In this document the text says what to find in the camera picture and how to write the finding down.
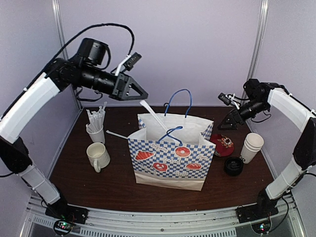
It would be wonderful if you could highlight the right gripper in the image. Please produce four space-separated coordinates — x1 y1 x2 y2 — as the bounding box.
218 98 269 130

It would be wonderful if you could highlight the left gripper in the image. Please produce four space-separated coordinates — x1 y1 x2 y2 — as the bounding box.
79 64 149 101

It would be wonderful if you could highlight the straw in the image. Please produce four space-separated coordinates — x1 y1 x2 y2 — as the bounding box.
139 100 167 132

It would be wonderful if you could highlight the straw pointing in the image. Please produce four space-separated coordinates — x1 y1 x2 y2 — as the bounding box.
105 130 128 140

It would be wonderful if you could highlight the paper cup holding straws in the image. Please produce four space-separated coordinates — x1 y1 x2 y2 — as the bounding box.
86 102 108 144

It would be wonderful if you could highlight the blue checkered paper bag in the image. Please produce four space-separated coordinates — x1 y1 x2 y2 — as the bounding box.
127 88 217 192

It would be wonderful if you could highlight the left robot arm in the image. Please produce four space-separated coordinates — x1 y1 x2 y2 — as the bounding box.
0 38 148 219

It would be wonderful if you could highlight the red floral plate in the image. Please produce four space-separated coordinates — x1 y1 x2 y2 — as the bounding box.
210 134 235 157

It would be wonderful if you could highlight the stack of paper cups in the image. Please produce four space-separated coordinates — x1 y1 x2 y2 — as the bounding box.
239 133 264 163

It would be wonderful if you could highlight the stack of black lids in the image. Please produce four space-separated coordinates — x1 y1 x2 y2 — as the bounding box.
224 157 244 176

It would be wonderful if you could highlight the cream ceramic mug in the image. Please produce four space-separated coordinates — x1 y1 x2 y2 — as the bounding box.
86 142 111 173

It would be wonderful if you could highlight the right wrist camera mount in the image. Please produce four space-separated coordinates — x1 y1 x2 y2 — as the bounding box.
218 93 241 110

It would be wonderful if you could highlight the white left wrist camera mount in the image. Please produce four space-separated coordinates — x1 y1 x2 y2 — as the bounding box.
114 52 142 76

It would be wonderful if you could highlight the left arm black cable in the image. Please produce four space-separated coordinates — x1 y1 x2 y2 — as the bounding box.
24 22 136 89

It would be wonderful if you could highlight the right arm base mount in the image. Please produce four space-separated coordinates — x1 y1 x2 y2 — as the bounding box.
236 204 278 224

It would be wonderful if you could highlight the aluminium front rail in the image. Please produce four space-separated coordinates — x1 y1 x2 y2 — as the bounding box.
19 195 307 237

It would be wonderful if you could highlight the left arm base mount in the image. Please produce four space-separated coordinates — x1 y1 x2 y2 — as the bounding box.
45 205 89 224

